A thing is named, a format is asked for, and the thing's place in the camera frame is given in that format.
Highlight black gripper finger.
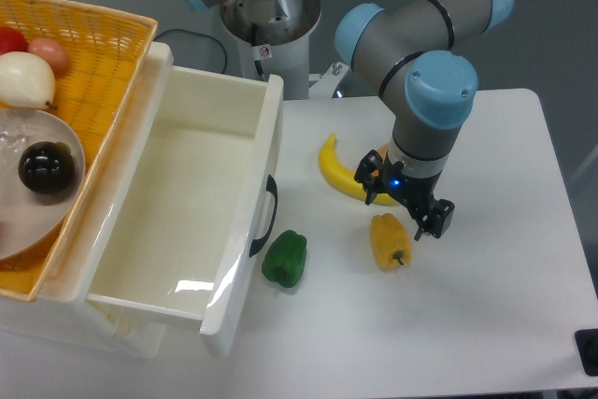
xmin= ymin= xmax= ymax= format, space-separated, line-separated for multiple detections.
xmin=354 ymin=150 xmax=386 ymax=205
xmin=414 ymin=199 xmax=455 ymax=241

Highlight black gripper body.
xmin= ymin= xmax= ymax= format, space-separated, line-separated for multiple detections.
xmin=380 ymin=157 xmax=441 ymax=222

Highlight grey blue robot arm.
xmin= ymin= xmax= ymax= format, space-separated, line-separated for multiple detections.
xmin=185 ymin=0 xmax=514 ymax=237

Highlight yellow bell pepper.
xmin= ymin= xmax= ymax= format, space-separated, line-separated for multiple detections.
xmin=369 ymin=213 xmax=413 ymax=270

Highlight green bell pepper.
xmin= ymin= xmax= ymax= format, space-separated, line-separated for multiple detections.
xmin=262 ymin=230 xmax=307 ymax=289

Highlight orange fruit behind gripper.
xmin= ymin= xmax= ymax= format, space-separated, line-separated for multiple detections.
xmin=377 ymin=144 xmax=388 ymax=160

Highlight yellow banana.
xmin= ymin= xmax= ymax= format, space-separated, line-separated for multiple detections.
xmin=318 ymin=134 xmax=401 ymax=207

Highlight black table corner fixture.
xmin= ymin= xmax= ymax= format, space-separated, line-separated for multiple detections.
xmin=574 ymin=328 xmax=598 ymax=377

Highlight white plastic drawer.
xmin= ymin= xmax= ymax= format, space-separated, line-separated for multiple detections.
xmin=91 ymin=67 xmax=283 ymax=357

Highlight yellow woven basket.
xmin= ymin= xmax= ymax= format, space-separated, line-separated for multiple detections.
xmin=1 ymin=0 xmax=158 ymax=302

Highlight dark purple grapes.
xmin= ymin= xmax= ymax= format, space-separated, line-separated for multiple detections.
xmin=18 ymin=141 xmax=75 ymax=194

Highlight white drawer cabinet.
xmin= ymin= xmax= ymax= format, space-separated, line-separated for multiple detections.
xmin=0 ymin=41 xmax=175 ymax=360

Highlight pink peach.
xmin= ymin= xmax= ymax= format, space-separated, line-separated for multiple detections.
xmin=27 ymin=37 xmax=71 ymax=77

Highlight white onion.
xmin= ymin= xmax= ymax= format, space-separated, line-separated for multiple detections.
xmin=1 ymin=51 xmax=56 ymax=109

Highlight red apple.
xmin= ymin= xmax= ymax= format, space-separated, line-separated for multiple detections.
xmin=0 ymin=26 xmax=29 ymax=55

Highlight dark blue drawer handle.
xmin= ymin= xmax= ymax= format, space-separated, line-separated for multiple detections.
xmin=249 ymin=175 xmax=278 ymax=258

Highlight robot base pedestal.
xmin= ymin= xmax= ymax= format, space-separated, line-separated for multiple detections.
xmin=220 ymin=0 xmax=321 ymax=100

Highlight black cable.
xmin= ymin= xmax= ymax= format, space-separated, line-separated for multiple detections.
xmin=153 ymin=28 xmax=229 ymax=74

